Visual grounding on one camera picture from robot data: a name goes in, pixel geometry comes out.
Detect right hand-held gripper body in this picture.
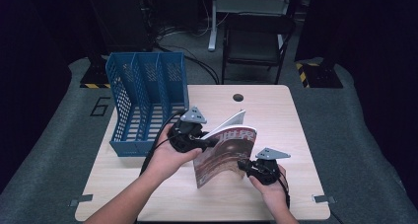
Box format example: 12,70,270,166
245,147,292,187

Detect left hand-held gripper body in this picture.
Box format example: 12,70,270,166
167,106,211,154

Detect magazine with reddish-brown cover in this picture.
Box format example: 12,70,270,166
192,109,258,189

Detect blue plastic file rack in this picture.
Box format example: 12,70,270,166
104,51,190,158

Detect person's right hand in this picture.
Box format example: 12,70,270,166
248,166,290,208

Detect person's left hand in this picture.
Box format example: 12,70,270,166
146,123,202,183

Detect grey metal table clip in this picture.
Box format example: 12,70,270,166
68,193,94,207
312,193,337,204

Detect yellow-black striped stand base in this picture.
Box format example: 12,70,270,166
295,60,344,89
79,55,111,90

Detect black folding chair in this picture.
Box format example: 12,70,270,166
221,13,297,85

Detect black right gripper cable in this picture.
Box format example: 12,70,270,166
277,169,292,209

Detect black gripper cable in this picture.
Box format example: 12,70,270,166
139,110,186,178
277,169,292,209

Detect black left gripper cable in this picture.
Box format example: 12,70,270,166
139,110,186,178

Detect black floor cables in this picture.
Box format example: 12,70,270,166
154,26,221,85

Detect white metal desk frame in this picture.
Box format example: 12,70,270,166
207,0,294,52

